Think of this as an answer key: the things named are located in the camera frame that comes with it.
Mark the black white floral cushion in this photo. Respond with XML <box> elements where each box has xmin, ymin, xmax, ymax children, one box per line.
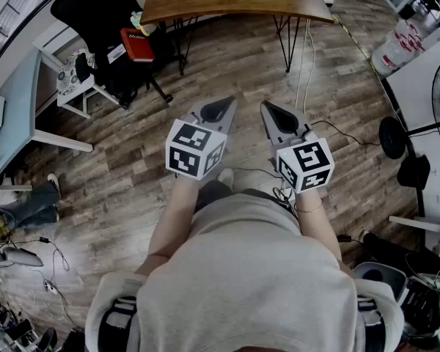
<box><xmin>56</xmin><ymin>48</ymin><xmax>98</xmax><ymax>96</ymax></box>

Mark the white printed card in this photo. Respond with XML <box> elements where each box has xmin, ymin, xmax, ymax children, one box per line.
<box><xmin>106</xmin><ymin>44</ymin><xmax>126</xmax><ymax>65</ymax></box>

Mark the black floor fan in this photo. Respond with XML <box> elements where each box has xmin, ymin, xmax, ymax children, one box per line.
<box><xmin>378</xmin><ymin>53</ymin><xmax>440</xmax><ymax>161</ymax></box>

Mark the wooden table with black legs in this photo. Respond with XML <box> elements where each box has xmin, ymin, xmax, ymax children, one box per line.
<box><xmin>139</xmin><ymin>0</ymin><xmax>336</xmax><ymax>76</ymax></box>

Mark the black floor cable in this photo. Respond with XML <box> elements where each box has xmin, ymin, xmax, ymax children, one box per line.
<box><xmin>310</xmin><ymin>120</ymin><xmax>383</xmax><ymax>147</ymax></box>

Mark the white table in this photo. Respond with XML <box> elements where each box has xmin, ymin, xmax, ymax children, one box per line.
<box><xmin>386</xmin><ymin>31</ymin><xmax>440</xmax><ymax>258</ymax></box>

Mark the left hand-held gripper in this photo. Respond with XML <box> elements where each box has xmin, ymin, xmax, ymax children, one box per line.
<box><xmin>164</xmin><ymin>95</ymin><xmax>238</xmax><ymax>181</ymax></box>

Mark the white floor cable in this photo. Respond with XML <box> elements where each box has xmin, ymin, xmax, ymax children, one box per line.
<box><xmin>294</xmin><ymin>18</ymin><xmax>317</xmax><ymax>110</ymax></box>

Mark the small pastel figurine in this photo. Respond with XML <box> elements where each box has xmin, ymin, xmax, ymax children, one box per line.
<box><xmin>130</xmin><ymin>11</ymin><xmax>157</xmax><ymax>38</ymax></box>

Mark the black white shoulder strap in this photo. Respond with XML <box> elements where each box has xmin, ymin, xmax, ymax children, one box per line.
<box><xmin>100</xmin><ymin>294</ymin><xmax>139</xmax><ymax>352</ymax></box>
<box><xmin>355</xmin><ymin>294</ymin><xmax>386</xmax><ymax>352</ymax></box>

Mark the thin metal bracelet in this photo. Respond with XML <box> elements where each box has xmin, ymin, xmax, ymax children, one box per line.
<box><xmin>295</xmin><ymin>199</ymin><xmax>325</xmax><ymax>214</ymax></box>

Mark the white desk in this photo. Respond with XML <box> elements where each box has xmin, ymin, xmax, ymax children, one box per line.
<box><xmin>0</xmin><ymin>48</ymin><xmax>95</xmax><ymax>194</ymax></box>

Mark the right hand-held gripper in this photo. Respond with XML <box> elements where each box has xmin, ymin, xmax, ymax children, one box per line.
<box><xmin>260</xmin><ymin>99</ymin><xmax>335</xmax><ymax>195</ymax></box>

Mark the black pouch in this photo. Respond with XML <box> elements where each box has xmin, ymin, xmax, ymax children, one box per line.
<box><xmin>396</xmin><ymin>154</ymin><xmax>432</xmax><ymax>191</ymax></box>

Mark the white black office chair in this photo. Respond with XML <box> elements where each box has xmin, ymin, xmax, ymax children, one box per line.
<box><xmin>351</xmin><ymin>260</ymin><xmax>440</xmax><ymax>348</ymax></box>

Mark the person's right forearm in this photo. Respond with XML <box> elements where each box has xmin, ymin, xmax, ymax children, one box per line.
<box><xmin>295</xmin><ymin>190</ymin><xmax>344</xmax><ymax>265</ymax></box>

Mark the person's grey sweatshirt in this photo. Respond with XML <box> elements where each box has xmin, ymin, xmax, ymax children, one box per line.
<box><xmin>84</xmin><ymin>188</ymin><xmax>406</xmax><ymax>352</ymax></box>

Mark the clear water jug red label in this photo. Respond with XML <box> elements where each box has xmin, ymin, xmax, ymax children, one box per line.
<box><xmin>370</xmin><ymin>31</ymin><xmax>416</xmax><ymax>78</ymax></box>
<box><xmin>392</xmin><ymin>18</ymin><xmax>432</xmax><ymax>53</ymax></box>

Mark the person's white shoe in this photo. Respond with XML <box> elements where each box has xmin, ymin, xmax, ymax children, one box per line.
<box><xmin>217</xmin><ymin>167</ymin><xmax>236</xmax><ymax>192</ymax></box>

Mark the red book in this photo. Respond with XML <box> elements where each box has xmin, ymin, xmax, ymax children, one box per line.
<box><xmin>120</xmin><ymin>27</ymin><xmax>157</xmax><ymax>65</ymax></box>

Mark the person's left forearm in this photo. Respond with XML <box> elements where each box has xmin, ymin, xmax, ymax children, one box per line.
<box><xmin>146</xmin><ymin>173</ymin><xmax>201</xmax><ymax>271</ymax></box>

